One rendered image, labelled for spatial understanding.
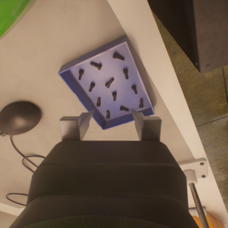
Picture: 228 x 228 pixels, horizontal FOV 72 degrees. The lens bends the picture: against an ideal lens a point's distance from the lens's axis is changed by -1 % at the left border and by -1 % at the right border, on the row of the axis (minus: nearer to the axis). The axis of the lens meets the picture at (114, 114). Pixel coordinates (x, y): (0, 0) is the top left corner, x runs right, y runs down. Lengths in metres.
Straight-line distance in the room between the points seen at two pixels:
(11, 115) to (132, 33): 0.23
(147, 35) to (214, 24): 0.18
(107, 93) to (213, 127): 1.78
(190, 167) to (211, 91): 1.19
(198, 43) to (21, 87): 0.34
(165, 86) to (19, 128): 0.25
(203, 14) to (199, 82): 1.16
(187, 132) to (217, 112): 1.47
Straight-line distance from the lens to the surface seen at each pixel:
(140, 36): 0.22
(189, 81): 1.46
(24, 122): 0.30
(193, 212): 0.83
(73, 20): 0.22
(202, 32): 0.38
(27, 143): 0.42
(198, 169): 0.50
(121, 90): 0.26
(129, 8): 0.22
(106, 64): 0.23
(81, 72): 0.24
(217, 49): 0.41
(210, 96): 1.64
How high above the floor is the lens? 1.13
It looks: 46 degrees down
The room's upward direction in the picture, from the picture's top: 179 degrees counter-clockwise
